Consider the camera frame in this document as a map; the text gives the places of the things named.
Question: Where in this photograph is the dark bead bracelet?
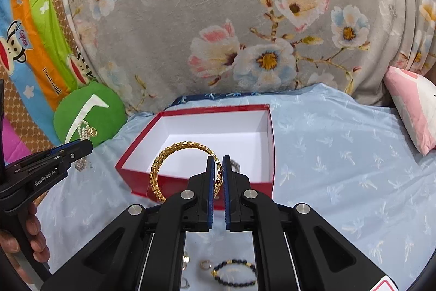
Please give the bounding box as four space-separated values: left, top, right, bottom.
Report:
211 259 258 287

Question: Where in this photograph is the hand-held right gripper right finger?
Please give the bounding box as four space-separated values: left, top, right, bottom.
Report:
222 155 390 291

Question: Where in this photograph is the pink pillow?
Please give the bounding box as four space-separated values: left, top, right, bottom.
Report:
383 66 436 157

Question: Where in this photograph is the colourful cartoon printed sheet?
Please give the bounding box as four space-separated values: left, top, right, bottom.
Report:
0 0 100 205

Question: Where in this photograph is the dark blue patterned cloth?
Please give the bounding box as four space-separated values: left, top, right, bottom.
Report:
168 92 273 108

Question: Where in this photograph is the grey floral blanket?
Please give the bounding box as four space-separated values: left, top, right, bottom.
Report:
57 0 436 108

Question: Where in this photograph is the red cardboard box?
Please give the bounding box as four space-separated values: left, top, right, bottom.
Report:
115 104 276 212

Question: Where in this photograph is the green round cushion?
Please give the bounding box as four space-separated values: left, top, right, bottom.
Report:
53 81 129 148

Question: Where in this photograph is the light blue bedsheet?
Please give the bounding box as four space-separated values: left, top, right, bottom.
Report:
34 83 436 291

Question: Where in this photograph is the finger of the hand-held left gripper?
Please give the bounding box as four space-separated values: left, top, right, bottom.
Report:
46 139 93 173

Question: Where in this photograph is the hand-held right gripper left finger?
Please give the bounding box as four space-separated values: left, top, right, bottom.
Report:
41 155 222 291

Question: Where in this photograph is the person's left hand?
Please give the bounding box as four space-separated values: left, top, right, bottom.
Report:
0 201 51 262

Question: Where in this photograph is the gold chain bracelet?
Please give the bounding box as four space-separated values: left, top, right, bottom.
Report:
149 141 223 204

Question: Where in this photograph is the white pearl bracelet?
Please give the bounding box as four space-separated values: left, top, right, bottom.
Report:
70 120 98 172

